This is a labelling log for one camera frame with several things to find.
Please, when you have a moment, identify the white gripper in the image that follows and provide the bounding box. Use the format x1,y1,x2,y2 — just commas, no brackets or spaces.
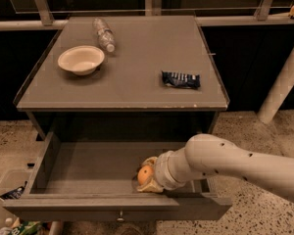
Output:
136,152,179,193

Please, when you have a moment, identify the orange fruit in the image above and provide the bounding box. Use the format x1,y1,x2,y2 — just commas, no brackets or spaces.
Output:
137,165,154,185

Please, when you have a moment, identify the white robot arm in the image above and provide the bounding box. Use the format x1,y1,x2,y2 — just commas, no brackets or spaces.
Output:
137,134,294,204

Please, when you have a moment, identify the small metal drawer knob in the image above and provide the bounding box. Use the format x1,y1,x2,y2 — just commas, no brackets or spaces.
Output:
117,211,124,222

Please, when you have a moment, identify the grey cabinet with top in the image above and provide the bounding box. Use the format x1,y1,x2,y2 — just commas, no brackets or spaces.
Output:
13,15,230,141

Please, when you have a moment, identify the open grey top drawer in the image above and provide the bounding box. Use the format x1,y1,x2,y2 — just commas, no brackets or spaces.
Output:
2,130,233,222

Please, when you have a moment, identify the dark blue snack packet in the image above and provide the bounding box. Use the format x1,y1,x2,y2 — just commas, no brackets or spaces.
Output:
162,71,201,89

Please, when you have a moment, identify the green snack package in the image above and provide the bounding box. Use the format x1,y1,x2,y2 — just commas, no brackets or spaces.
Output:
8,221,45,235

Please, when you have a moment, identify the blue packet in bin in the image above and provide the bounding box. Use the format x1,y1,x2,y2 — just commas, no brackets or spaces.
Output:
0,182,27,201

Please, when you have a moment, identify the clear plastic storage bin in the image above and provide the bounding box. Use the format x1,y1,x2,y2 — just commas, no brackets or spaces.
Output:
0,168,65,235

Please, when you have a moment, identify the clear plastic water bottle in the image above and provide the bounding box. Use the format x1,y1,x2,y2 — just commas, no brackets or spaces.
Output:
93,18,116,53

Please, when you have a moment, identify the white diagonal support pole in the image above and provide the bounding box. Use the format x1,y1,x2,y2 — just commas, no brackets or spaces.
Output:
257,47,294,123

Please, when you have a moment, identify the metal railing frame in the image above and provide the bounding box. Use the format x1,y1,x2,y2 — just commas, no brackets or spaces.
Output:
0,0,294,31

